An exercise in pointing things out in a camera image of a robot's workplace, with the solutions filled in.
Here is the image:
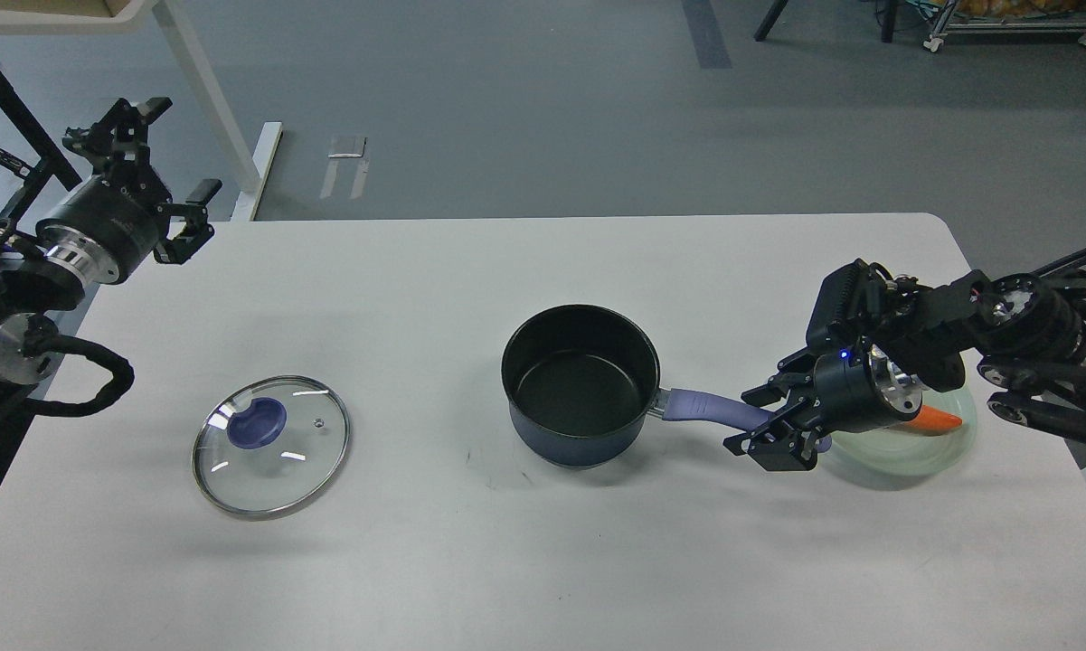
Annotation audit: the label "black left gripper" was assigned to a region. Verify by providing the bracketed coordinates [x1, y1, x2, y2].
[35, 98, 223, 285]

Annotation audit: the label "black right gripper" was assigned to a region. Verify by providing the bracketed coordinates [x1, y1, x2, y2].
[722, 349, 921, 471]

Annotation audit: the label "blue saucepan with handle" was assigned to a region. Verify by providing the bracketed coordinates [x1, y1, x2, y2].
[500, 305, 744, 468]

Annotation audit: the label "glass lid with blue knob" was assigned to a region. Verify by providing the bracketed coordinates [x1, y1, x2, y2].
[191, 375, 353, 522]

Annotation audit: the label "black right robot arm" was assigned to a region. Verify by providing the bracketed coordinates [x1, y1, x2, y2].
[723, 248, 1086, 471]

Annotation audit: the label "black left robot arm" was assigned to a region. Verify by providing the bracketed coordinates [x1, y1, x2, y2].
[0, 98, 222, 429]

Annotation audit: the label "clear glass plate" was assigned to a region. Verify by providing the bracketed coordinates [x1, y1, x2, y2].
[819, 387, 977, 485]

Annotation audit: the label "orange toy carrot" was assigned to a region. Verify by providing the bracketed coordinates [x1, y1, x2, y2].
[901, 404, 964, 437]

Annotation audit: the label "black furniture legs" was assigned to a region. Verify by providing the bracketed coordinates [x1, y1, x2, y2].
[750, 1, 905, 45]

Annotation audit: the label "wheeled metal cart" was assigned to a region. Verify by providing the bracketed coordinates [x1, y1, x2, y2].
[922, 1, 1086, 53]

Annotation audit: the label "white desk frame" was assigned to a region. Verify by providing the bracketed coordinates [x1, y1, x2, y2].
[0, 1, 285, 222]

